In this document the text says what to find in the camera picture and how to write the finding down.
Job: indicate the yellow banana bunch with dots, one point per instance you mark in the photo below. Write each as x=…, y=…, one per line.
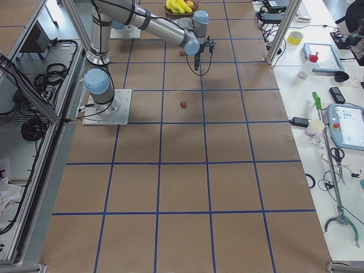
x=178, y=7

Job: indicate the black power adapter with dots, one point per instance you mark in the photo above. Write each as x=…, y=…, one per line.
x=299, y=122

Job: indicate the yellow tape roll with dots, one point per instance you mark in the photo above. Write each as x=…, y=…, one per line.
x=295, y=38

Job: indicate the aluminium frame post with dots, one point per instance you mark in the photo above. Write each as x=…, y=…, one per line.
x=282, y=30

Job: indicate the clear bottle red cap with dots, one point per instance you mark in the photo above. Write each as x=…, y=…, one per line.
x=308, y=67

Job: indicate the teach pendant tablet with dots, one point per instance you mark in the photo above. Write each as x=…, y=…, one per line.
x=346, y=125
x=328, y=59

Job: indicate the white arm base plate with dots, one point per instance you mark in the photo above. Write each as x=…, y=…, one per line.
x=127, y=32
x=115, y=114

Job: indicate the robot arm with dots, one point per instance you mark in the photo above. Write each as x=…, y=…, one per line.
x=188, y=33

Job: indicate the black scissors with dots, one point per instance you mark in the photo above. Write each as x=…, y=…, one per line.
x=338, y=154

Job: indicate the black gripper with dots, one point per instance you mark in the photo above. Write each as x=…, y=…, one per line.
x=199, y=50

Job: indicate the white paper cup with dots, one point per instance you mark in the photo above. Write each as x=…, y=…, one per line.
x=314, y=126

